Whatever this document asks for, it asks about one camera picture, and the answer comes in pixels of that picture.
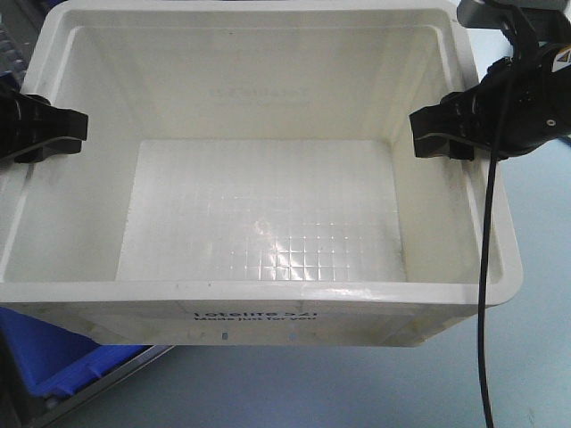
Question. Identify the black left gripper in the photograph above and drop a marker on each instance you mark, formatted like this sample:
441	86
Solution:
31	122

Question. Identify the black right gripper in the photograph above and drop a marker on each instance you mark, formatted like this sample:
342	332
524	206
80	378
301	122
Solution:
531	102

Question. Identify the white plastic tote bin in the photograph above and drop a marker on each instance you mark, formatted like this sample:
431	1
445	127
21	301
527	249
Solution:
248	176

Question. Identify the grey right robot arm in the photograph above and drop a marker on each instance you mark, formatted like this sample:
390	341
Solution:
528	26

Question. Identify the blue bin lower left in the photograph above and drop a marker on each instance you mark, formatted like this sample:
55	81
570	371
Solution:
54	362

